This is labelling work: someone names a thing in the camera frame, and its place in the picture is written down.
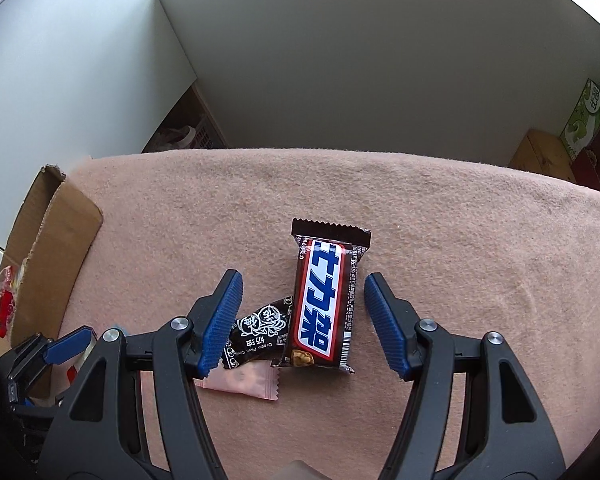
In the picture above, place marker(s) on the green printed carton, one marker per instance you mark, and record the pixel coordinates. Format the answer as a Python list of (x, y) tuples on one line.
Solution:
[(587, 117)]

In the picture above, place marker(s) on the small black candy packet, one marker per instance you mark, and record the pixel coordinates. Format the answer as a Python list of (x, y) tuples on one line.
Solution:
[(257, 335)]

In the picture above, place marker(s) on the white cabinet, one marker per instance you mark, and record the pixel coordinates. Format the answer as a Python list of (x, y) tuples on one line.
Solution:
[(75, 60)]

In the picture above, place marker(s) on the pale pink snack packet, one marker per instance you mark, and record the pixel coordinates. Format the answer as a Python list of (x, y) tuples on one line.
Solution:
[(247, 382)]

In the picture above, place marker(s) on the red and clear snack packet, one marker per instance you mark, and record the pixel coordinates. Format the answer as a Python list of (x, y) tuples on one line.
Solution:
[(5, 305)]

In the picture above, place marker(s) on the cardboard box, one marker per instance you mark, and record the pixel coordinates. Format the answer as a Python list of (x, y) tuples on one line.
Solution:
[(45, 260)]

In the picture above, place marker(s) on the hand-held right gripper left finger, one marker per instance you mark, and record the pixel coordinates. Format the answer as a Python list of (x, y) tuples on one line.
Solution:
[(222, 322)]

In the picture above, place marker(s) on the white plastic basket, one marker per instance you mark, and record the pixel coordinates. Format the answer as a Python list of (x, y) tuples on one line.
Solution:
[(195, 135)]

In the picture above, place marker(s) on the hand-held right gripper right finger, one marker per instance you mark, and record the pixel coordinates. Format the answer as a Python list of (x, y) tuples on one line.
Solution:
[(387, 330)]

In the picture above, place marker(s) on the brown cardboard carton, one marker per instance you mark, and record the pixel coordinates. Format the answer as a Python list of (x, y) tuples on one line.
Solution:
[(542, 160)]

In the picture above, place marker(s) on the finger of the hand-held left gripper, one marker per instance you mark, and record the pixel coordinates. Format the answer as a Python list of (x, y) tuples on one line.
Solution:
[(27, 357), (67, 346)]

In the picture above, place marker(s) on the brown chocolate bar blue lettering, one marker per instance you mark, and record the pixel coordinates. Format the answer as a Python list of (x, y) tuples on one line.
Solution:
[(321, 302)]

